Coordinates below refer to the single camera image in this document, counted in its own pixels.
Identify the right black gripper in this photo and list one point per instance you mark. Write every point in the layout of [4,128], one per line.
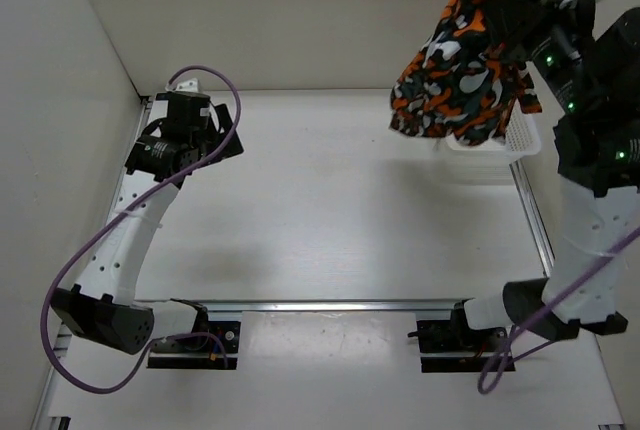
[545,5]

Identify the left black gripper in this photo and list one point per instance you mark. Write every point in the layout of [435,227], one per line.
[224,121]

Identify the orange camouflage patterned shorts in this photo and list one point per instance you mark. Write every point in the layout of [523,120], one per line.
[458,85]

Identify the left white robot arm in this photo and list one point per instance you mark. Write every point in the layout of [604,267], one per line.
[100,306]

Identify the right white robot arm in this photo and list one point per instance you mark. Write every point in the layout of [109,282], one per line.
[595,79]

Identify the white plastic mesh basket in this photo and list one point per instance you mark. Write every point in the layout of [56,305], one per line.
[521,140]

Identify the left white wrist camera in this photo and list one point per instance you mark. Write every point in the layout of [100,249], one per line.
[188,86]

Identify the aluminium front rail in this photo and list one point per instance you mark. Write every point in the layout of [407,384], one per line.
[357,305]

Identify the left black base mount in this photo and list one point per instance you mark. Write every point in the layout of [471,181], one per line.
[188,337]

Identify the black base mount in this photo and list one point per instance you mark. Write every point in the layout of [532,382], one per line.
[449,346]
[188,337]

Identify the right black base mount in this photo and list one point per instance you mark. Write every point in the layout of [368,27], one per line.
[449,346]

